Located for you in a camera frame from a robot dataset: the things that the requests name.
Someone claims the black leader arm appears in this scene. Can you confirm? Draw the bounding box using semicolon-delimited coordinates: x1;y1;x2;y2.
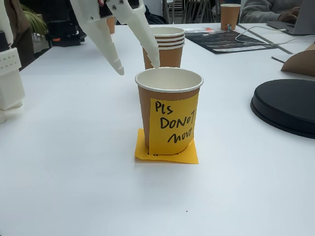
45;14;88;47

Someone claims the brown paper cup with note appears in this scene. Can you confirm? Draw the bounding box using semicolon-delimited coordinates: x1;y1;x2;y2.
134;67;204;155

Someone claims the brown paper cup with logo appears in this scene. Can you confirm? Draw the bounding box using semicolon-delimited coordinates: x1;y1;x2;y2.
220;3;242;31

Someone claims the person's hand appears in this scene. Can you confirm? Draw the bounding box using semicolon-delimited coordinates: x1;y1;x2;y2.
278;6;301;24

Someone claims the black jacket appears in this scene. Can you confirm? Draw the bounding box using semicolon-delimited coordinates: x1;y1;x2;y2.
115;4;166;26

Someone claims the grey metal chair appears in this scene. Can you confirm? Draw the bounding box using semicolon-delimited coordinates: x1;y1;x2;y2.
182;0;214;24

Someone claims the green plant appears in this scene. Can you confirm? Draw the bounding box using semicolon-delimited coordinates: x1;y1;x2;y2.
21;3;49;35

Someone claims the clear plastic packet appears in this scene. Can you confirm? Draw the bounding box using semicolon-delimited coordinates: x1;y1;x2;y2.
183;26;222;34

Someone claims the black printed brochure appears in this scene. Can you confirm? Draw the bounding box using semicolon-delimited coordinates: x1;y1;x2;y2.
184;29;280;55

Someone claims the brown cardboard piece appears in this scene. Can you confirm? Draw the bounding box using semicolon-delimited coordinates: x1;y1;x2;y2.
281;41;315;77

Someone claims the grey open laptop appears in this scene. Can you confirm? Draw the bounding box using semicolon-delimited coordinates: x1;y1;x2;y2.
266;0;315;35

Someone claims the black round disc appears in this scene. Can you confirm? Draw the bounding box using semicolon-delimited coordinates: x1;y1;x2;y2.
250;78;315;140

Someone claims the white charging cable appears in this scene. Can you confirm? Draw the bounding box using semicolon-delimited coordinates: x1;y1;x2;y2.
235;26;315;46

